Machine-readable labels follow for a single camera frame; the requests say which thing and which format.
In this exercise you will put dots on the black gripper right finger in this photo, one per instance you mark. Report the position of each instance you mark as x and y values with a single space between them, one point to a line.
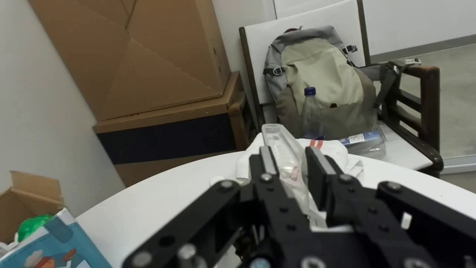
387 217

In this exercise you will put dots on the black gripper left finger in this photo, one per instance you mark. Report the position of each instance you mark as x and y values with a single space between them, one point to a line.
209 228

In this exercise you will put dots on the clear plastic measuring jar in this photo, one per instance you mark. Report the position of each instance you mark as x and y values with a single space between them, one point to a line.
284 149

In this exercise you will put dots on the white towel with red stripes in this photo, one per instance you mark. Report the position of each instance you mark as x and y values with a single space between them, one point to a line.
342 156

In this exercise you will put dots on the clear plastic packet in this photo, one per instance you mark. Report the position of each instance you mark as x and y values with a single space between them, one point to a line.
365 140

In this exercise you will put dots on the grey and beige backpack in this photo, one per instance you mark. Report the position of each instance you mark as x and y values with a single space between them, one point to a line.
328 74

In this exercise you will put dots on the green ball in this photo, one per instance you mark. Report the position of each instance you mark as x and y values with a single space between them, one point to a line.
33 225

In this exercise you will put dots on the large flattened cardboard box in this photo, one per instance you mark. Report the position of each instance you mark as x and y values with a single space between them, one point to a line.
149 53

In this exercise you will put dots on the small open cardboard box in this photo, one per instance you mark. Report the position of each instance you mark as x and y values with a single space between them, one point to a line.
24 198

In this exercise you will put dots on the grey metal partition frame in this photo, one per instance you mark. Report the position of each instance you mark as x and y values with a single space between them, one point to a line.
363 30

